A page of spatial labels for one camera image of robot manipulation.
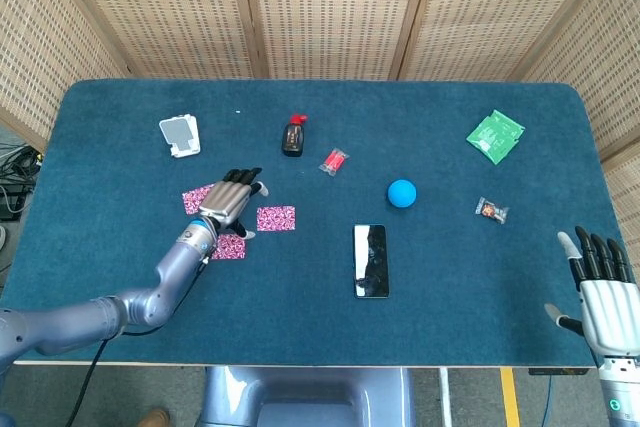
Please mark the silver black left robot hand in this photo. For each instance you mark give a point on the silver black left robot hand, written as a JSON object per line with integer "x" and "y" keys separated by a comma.
{"x": 225, "y": 199}

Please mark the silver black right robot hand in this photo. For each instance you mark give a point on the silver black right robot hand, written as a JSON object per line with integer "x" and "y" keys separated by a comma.
{"x": 610, "y": 312}

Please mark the pink patterned card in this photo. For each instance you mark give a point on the pink patterned card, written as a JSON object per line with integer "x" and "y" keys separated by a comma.
{"x": 276, "y": 218}
{"x": 192, "y": 199}
{"x": 231, "y": 248}

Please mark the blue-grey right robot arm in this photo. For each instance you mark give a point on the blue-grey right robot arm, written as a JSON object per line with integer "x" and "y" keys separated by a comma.
{"x": 620, "y": 397}

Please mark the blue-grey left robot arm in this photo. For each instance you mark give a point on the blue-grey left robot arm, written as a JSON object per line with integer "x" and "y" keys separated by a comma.
{"x": 170, "y": 267}

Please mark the white phone stand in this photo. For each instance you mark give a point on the white phone stand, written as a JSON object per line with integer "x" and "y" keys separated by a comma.
{"x": 177, "y": 132}

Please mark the black bottle with red cap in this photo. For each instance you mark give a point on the black bottle with red cap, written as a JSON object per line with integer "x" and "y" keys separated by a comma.
{"x": 293, "y": 139}

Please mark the red wrapped candy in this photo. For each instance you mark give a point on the red wrapped candy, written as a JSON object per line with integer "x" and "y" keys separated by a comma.
{"x": 334, "y": 161}

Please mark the wicker folding screen panel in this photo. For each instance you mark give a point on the wicker folding screen panel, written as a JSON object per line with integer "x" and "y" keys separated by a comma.
{"x": 45, "y": 47}
{"x": 330, "y": 12}
{"x": 500, "y": 12}
{"x": 627, "y": 197}
{"x": 165, "y": 12}
{"x": 600, "y": 62}

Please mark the blue felt table cover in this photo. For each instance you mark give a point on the blue felt table cover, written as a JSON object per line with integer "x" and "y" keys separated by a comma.
{"x": 300, "y": 327}

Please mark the dark wrapped snack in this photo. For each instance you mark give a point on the dark wrapped snack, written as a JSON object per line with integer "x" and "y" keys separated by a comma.
{"x": 491, "y": 209}

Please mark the black smartphone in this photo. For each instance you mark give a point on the black smartphone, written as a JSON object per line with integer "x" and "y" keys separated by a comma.
{"x": 371, "y": 262}

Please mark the blue ball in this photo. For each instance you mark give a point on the blue ball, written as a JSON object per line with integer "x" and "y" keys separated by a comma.
{"x": 402, "y": 194}

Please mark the white table leg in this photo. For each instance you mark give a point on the white table leg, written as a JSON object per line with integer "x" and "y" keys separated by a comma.
{"x": 445, "y": 397}

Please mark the green foil packet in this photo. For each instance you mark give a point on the green foil packet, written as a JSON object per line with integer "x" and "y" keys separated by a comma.
{"x": 495, "y": 137}

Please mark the blue-grey robot torso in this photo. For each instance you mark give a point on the blue-grey robot torso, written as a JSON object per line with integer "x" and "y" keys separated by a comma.
{"x": 310, "y": 397}

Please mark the dark floor device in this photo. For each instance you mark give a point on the dark floor device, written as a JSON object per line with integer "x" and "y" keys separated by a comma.
{"x": 10, "y": 207}

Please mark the brown shoe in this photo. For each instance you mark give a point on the brown shoe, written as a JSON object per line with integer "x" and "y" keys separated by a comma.
{"x": 154, "y": 418}

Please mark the black under-table bracket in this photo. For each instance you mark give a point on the black under-table bracket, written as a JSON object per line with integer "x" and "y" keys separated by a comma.
{"x": 557, "y": 371}

